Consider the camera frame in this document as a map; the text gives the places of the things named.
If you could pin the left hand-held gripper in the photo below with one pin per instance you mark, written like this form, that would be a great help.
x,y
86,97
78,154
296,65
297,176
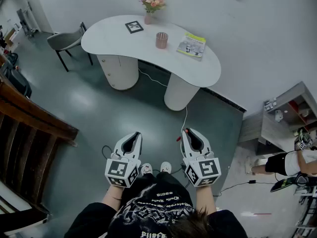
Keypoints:
x,y
119,170

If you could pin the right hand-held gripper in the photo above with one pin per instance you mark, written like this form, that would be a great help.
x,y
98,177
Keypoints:
x,y
205,168

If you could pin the red pen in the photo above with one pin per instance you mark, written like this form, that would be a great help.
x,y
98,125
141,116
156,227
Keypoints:
x,y
177,139

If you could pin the pink ribbed cup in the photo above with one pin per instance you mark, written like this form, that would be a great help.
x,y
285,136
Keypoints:
x,y
162,42

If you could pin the person's left forearm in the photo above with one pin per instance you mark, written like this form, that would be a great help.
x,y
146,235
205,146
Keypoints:
x,y
112,196

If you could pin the person's right forearm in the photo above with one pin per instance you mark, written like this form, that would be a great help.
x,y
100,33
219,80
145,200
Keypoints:
x,y
205,197

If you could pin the person's left shoe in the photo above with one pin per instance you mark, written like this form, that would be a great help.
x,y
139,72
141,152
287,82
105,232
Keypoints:
x,y
146,168

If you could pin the person's shoe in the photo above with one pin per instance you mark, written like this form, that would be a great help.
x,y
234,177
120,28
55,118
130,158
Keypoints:
x,y
146,168
166,167

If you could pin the person's right shoe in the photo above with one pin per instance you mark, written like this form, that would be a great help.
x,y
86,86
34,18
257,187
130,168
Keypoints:
x,y
166,167

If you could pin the person's black printed shirt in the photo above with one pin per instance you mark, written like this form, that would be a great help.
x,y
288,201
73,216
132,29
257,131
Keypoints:
x,y
153,207

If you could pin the grey shelf unit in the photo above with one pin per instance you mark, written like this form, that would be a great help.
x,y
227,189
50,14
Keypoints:
x,y
272,128

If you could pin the yellow-green and white book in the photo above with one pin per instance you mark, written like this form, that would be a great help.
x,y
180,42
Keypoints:
x,y
192,47

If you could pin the white curved table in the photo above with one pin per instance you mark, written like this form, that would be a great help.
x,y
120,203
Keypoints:
x,y
128,46

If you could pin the brown wooden stair railing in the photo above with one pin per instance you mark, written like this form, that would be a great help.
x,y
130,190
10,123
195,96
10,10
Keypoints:
x,y
29,123

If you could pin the grey chair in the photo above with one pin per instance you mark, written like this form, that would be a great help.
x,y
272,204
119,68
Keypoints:
x,y
64,41

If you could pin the pink vase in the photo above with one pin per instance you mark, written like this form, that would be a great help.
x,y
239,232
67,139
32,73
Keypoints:
x,y
147,19

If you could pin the black chair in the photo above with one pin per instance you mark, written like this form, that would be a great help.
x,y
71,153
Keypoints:
x,y
17,80

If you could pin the pink flower bouquet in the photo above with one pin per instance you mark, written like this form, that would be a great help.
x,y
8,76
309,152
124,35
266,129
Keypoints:
x,y
152,0

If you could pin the black picture frame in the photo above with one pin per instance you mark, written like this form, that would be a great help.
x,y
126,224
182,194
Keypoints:
x,y
134,27

